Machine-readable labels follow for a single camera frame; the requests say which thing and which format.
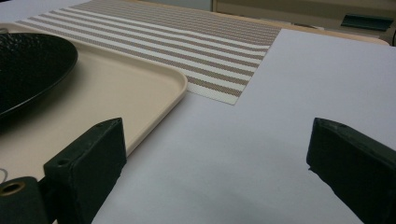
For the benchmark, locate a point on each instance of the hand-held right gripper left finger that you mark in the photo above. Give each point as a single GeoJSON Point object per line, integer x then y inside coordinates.
{"type": "Point", "coordinates": [87, 168]}

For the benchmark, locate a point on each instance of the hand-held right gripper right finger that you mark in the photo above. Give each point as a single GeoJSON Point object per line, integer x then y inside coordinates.
{"type": "Point", "coordinates": [358, 168]}

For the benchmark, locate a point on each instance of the beige plastic tray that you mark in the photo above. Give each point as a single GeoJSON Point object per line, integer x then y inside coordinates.
{"type": "Point", "coordinates": [109, 93]}

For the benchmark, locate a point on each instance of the black textured plate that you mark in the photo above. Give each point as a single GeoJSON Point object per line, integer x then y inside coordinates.
{"type": "Point", "coordinates": [28, 68]}

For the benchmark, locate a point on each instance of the white table cover board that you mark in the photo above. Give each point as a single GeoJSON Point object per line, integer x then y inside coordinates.
{"type": "Point", "coordinates": [249, 140]}

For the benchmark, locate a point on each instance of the striped woven placemat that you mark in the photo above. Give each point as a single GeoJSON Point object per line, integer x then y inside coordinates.
{"type": "Point", "coordinates": [186, 46]}

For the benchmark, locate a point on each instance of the light wooden desk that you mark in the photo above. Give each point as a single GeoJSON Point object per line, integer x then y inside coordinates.
{"type": "Point", "coordinates": [280, 9]}

